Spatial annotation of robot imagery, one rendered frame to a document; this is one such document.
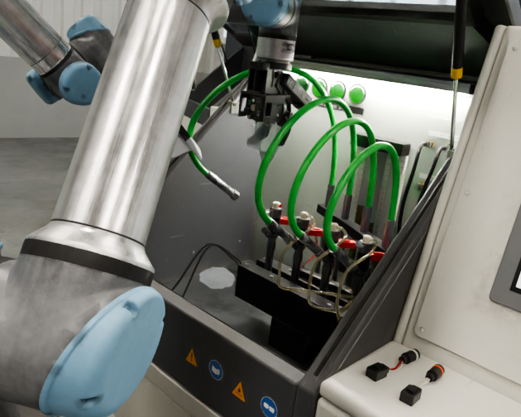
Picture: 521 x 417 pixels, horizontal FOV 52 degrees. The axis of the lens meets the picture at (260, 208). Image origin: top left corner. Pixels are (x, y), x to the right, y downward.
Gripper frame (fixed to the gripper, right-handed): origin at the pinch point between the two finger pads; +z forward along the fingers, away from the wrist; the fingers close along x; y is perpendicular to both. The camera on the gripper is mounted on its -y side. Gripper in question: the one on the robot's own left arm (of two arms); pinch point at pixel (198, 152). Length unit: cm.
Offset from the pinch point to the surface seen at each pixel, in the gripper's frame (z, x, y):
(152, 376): 30.5, 2.3, 38.7
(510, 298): 48, 43, -20
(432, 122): 28, 5, -45
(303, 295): 35.9, 11.4, 3.2
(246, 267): 27.0, -1.9, 8.1
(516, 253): 43, 42, -26
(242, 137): 6.0, -32.3, -14.9
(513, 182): 35, 39, -34
